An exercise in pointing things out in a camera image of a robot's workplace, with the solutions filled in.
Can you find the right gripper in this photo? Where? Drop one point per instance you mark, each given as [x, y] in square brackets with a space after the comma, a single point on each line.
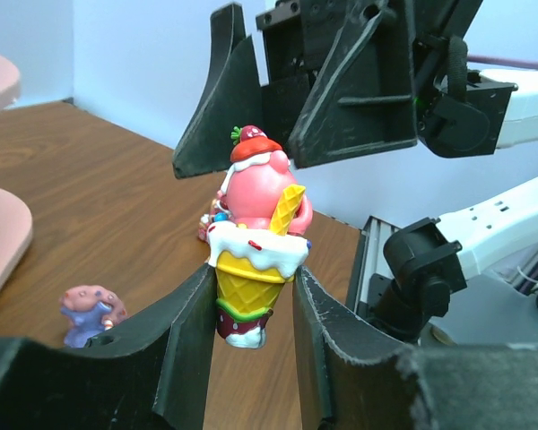
[354, 78]

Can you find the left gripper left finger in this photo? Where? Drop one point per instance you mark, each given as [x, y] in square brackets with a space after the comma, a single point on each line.
[149, 372]

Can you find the ice cream cone bear toy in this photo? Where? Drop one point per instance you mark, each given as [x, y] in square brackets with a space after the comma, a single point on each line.
[257, 247]

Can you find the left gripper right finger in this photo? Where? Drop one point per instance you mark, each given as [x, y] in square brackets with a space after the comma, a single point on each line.
[353, 376]

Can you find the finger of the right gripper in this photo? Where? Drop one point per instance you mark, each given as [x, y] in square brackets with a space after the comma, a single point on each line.
[234, 96]

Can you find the aluminium frame rail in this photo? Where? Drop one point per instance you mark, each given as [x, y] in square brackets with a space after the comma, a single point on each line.
[370, 274]

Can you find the pink bear cake square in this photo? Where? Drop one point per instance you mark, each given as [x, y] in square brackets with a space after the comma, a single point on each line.
[217, 206]

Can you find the purple bunny pink cotton candy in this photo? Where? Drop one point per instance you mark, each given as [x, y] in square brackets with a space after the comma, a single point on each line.
[90, 310]

